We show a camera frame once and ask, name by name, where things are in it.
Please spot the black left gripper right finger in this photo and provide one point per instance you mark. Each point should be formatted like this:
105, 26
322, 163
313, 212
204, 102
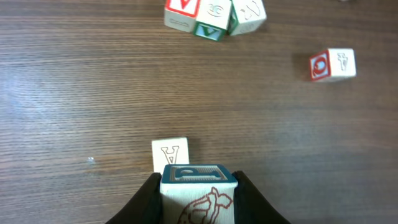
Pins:
250, 206

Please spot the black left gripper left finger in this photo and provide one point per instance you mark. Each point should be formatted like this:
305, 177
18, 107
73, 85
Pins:
145, 207

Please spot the blue P letter block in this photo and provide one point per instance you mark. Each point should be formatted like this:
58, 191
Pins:
197, 194

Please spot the plain block red side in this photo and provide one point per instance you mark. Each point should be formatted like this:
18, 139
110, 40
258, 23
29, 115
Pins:
332, 65

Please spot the green V block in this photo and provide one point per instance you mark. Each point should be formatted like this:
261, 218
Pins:
212, 19

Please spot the plain block with drawing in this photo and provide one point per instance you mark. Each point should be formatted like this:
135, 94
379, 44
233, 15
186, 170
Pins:
246, 16

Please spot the red V block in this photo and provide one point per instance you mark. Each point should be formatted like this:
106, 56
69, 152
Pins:
181, 14

